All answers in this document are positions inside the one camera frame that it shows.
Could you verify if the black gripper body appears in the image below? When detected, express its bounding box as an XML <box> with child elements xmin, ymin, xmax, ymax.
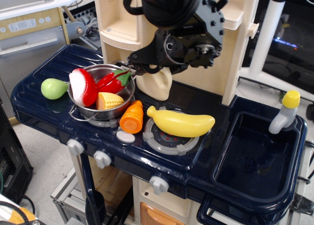
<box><xmin>128</xmin><ymin>29</ymin><xmax>221</xmax><ymax>75</ymax></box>

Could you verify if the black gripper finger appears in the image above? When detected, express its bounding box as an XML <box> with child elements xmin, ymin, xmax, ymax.
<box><xmin>128</xmin><ymin>61</ymin><xmax>146</xmax><ymax>75</ymax></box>
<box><xmin>146</xmin><ymin>64</ymin><xmax>166</xmax><ymax>74</ymax></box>

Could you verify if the cream toy detergent bottle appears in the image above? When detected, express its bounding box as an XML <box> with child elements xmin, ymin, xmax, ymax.
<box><xmin>135</xmin><ymin>67</ymin><xmax>172</xmax><ymax>101</ymax></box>

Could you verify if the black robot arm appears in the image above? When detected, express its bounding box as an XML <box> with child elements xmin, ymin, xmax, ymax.
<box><xmin>123</xmin><ymin>0</ymin><xmax>228</xmax><ymax>75</ymax></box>

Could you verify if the navy toy sink basin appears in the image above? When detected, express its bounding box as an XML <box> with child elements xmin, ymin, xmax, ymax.
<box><xmin>213</xmin><ymin>112</ymin><xmax>305</xmax><ymax>203</ymax></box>

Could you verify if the red toy chili pepper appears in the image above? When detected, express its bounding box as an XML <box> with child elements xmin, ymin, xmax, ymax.
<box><xmin>96</xmin><ymin>70</ymin><xmax>131</xmax><ymax>94</ymax></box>

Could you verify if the cream toy kitchen hutch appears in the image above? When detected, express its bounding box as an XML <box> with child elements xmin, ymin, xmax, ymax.
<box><xmin>95</xmin><ymin>0</ymin><xmax>259</xmax><ymax>106</ymax></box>

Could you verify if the yellow toy corn piece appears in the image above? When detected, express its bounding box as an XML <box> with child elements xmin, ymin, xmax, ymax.
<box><xmin>96</xmin><ymin>92</ymin><xmax>125</xmax><ymax>110</ymax></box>

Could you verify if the orange toy carrot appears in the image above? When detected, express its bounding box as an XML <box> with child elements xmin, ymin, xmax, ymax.
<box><xmin>119</xmin><ymin>100</ymin><xmax>144</xmax><ymax>134</ymax></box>

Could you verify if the red white toy apple half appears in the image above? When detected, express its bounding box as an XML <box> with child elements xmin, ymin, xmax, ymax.
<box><xmin>69</xmin><ymin>68</ymin><xmax>98</xmax><ymax>107</ymax></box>

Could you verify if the yellow toy banana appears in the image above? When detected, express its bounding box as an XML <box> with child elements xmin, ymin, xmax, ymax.
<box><xmin>147</xmin><ymin>106</ymin><xmax>215</xmax><ymax>138</ymax></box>

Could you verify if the grey round stove button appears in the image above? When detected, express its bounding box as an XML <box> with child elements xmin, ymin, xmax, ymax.
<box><xmin>116</xmin><ymin>130</ymin><xmax>135</xmax><ymax>144</ymax></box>

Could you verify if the grey right stove burner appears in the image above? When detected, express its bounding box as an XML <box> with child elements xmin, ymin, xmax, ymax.
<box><xmin>143</xmin><ymin>117</ymin><xmax>200</xmax><ymax>156</ymax></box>

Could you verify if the steel toy pot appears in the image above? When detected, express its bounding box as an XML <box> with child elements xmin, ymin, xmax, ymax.
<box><xmin>68</xmin><ymin>64</ymin><xmax>135</xmax><ymax>122</ymax></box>

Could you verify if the green toy pear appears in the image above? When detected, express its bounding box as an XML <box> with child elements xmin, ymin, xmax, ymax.
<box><xmin>41</xmin><ymin>78</ymin><xmax>68</xmax><ymax>100</ymax></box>

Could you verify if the grey middle stove knob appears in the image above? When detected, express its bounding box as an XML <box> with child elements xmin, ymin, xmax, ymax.
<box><xmin>93</xmin><ymin>150</ymin><xmax>111</xmax><ymax>169</ymax></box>

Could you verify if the grey stove knob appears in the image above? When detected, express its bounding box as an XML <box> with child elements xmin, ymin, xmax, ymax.
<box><xmin>67</xmin><ymin>139</ymin><xmax>84</xmax><ymax>156</ymax></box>
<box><xmin>93</xmin><ymin>150</ymin><xmax>111</xmax><ymax>169</ymax></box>
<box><xmin>149</xmin><ymin>176</ymin><xmax>169</xmax><ymax>195</ymax></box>

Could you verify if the grey left stove knob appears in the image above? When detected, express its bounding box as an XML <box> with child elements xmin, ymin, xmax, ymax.
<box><xmin>67</xmin><ymin>139</ymin><xmax>84</xmax><ymax>156</ymax></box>

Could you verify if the grey toy dishwasher unit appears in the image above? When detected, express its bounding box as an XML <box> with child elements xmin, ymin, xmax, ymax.
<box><xmin>0</xmin><ymin>0</ymin><xmax>76</xmax><ymax>119</ymax></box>

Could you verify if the grey right stove knob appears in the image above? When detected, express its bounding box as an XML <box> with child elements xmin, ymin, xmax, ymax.
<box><xmin>149</xmin><ymin>176</ymin><xmax>169</xmax><ymax>195</ymax></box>

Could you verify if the grey yellow toy faucet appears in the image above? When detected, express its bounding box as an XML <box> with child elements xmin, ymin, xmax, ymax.
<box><xmin>268</xmin><ymin>90</ymin><xmax>301</xmax><ymax>134</ymax></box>

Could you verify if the navy toy kitchen counter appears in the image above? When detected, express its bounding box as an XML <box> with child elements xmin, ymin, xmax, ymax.
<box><xmin>11</xmin><ymin>45</ymin><xmax>308</xmax><ymax>225</ymax></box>

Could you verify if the cream toy oven front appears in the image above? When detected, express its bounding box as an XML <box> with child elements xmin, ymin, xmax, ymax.
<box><xmin>132</xmin><ymin>177</ymin><xmax>200</xmax><ymax>225</ymax></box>

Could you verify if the navy hanging toy ladle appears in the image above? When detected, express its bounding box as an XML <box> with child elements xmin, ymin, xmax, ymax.
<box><xmin>80</xmin><ymin>153</ymin><xmax>106</xmax><ymax>225</ymax></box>

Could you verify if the black computer case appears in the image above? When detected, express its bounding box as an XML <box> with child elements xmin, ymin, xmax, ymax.
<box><xmin>0</xmin><ymin>108</ymin><xmax>33</xmax><ymax>203</ymax></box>

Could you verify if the aluminium frame cart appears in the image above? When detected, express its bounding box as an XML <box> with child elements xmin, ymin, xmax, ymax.
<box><xmin>50</xmin><ymin>167</ymin><xmax>87</xmax><ymax>225</ymax></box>

